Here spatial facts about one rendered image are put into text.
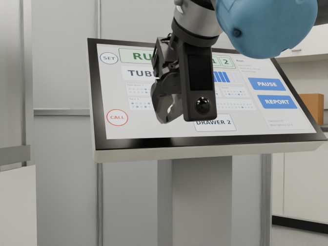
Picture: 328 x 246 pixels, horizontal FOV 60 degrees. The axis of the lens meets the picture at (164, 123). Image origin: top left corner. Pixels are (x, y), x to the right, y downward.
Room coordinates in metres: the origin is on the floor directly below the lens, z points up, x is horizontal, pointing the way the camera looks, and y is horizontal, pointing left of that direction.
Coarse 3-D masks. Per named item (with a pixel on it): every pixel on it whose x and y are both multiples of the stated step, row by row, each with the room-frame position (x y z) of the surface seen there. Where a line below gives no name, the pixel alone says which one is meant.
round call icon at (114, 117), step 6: (108, 108) 0.55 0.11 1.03; (114, 108) 0.55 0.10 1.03; (120, 108) 0.55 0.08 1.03; (126, 108) 0.56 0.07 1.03; (108, 114) 0.54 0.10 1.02; (114, 114) 0.54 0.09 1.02; (120, 114) 0.54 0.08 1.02; (126, 114) 0.55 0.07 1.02; (108, 120) 0.53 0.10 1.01; (114, 120) 0.53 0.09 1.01; (120, 120) 0.53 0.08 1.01; (126, 120) 0.54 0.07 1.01; (108, 126) 0.52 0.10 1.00; (114, 126) 0.52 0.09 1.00
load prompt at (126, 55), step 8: (120, 48) 0.67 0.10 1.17; (120, 56) 0.65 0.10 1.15; (128, 56) 0.66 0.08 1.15; (136, 56) 0.67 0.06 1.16; (144, 56) 0.68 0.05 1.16; (216, 56) 0.75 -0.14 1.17; (224, 56) 0.76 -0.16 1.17; (216, 64) 0.73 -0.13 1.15; (224, 64) 0.73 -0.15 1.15; (232, 64) 0.74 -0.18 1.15
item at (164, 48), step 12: (168, 36) 0.48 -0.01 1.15; (180, 36) 0.39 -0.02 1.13; (192, 36) 0.39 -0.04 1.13; (216, 36) 0.40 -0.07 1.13; (156, 48) 0.49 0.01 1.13; (168, 48) 0.46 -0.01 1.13; (156, 60) 0.48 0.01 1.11; (168, 60) 0.44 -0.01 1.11; (156, 72) 0.49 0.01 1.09; (168, 72) 0.44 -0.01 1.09; (168, 84) 0.45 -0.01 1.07; (180, 84) 0.46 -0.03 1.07
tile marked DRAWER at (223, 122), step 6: (222, 114) 0.61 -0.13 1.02; (228, 114) 0.62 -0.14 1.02; (216, 120) 0.60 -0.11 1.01; (222, 120) 0.60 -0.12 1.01; (228, 120) 0.61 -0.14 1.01; (198, 126) 0.57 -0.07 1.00; (204, 126) 0.58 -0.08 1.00; (210, 126) 0.58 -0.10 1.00; (216, 126) 0.59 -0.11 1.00; (222, 126) 0.59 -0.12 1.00; (228, 126) 0.59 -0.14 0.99; (234, 126) 0.60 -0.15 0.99
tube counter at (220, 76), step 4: (216, 72) 0.70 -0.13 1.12; (220, 72) 0.71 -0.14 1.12; (224, 72) 0.71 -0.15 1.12; (228, 72) 0.72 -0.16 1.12; (232, 72) 0.72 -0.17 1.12; (236, 72) 0.73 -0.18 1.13; (216, 76) 0.69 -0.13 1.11; (220, 76) 0.70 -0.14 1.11; (224, 76) 0.70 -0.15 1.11; (228, 76) 0.71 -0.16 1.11; (232, 76) 0.71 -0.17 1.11; (236, 76) 0.71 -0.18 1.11; (240, 76) 0.72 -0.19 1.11; (216, 80) 0.68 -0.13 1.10; (220, 80) 0.69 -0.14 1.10; (224, 80) 0.69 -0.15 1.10; (228, 80) 0.70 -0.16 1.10; (232, 80) 0.70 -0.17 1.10; (236, 80) 0.70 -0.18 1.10; (240, 80) 0.71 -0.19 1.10
